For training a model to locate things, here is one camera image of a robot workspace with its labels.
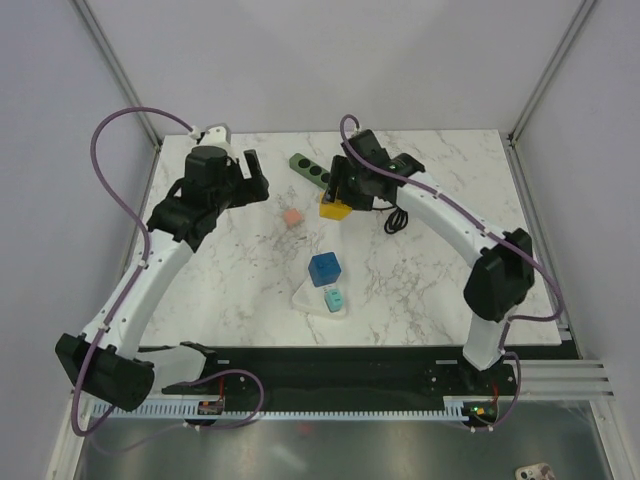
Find green power strip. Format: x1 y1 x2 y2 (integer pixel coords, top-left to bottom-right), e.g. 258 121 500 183
289 153 330 190

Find teal plug adapter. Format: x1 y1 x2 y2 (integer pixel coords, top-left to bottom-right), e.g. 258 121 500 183
323 285 344 313

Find blue cube socket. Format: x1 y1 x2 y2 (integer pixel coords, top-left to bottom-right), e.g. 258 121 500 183
308 252 342 287

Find yellow cube socket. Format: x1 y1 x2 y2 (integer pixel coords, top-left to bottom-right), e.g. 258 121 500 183
319 195 353 221

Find pink plug adapter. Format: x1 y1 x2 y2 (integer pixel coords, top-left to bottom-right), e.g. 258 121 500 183
282 208 304 228

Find white cable duct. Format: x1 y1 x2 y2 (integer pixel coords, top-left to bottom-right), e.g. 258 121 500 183
89 394 521 422

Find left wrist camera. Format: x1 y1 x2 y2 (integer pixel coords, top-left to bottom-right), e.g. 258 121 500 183
199 124 235 157

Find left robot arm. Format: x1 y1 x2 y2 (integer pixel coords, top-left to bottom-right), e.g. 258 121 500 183
55 145 269 412

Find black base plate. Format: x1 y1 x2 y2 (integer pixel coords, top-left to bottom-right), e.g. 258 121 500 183
134 342 584 414

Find aluminium frame rail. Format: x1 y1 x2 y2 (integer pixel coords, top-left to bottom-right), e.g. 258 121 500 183
520 360 614 401

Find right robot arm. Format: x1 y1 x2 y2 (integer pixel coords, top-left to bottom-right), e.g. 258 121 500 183
321 130 534 394

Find white triangular power strip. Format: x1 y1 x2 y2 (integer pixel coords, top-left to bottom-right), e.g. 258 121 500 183
292 277 348 320

